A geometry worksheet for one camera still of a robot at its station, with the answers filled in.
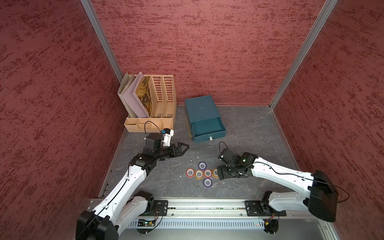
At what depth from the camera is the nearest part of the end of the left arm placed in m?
0.61

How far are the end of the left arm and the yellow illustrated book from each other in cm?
39

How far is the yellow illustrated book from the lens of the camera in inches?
37.7
